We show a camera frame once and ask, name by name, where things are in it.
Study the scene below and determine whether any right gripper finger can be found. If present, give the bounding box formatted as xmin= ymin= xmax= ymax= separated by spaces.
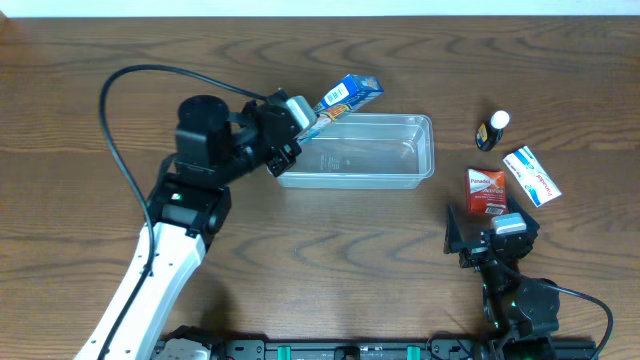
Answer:
xmin=507 ymin=195 xmax=540 ymax=232
xmin=444 ymin=206 xmax=463 ymax=253

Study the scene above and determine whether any red Panadol box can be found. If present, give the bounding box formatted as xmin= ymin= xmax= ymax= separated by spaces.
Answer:
xmin=466 ymin=169 xmax=508 ymax=216

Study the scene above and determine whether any white Panadol box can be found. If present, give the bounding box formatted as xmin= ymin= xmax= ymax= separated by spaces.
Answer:
xmin=503 ymin=146 xmax=562 ymax=207

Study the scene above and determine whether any dark bottle white cap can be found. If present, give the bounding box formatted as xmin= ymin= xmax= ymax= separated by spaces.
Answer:
xmin=475 ymin=110 xmax=511 ymax=152

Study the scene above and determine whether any blue Cool Fever box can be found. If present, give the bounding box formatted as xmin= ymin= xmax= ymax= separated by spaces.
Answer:
xmin=298 ymin=74 xmax=384 ymax=144

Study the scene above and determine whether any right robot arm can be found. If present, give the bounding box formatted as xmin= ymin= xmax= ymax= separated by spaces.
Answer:
xmin=443 ymin=196 xmax=560 ymax=359

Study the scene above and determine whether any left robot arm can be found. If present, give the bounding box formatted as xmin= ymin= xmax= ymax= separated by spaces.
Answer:
xmin=77 ymin=90 xmax=317 ymax=359

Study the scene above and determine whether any clear plastic container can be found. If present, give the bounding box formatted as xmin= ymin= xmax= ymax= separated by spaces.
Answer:
xmin=278 ymin=113 xmax=435 ymax=190

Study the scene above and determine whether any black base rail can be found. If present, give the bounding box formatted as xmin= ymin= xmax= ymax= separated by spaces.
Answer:
xmin=154 ymin=327 xmax=599 ymax=360

